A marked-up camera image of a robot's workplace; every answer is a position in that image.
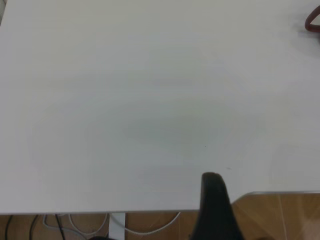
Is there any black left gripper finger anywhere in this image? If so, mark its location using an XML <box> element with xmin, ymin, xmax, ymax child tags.
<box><xmin>188</xmin><ymin>172</ymin><xmax>248</xmax><ymax>240</ymax></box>

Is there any black cable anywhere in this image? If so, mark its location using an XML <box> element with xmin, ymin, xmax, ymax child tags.
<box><xmin>55</xmin><ymin>213</ymin><xmax>66</xmax><ymax>240</ymax></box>
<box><xmin>4</xmin><ymin>214</ymin><xmax>14</xmax><ymax>240</ymax></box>
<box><xmin>29</xmin><ymin>214</ymin><xmax>40</xmax><ymax>240</ymax></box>

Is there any white table leg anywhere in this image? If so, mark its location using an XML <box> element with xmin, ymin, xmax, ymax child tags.
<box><xmin>108</xmin><ymin>212</ymin><xmax>126</xmax><ymax>240</ymax></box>

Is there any red ceramic mug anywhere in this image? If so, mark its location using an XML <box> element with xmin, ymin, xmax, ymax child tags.
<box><xmin>304</xmin><ymin>4</ymin><xmax>320</xmax><ymax>33</ymax></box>

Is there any grey cable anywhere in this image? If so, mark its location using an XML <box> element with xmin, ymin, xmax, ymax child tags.
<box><xmin>41</xmin><ymin>213</ymin><xmax>76</xmax><ymax>235</ymax></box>

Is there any white cable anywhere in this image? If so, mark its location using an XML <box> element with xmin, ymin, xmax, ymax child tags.
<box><xmin>69</xmin><ymin>211</ymin><xmax>181</xmax><ymax>235</ymax></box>

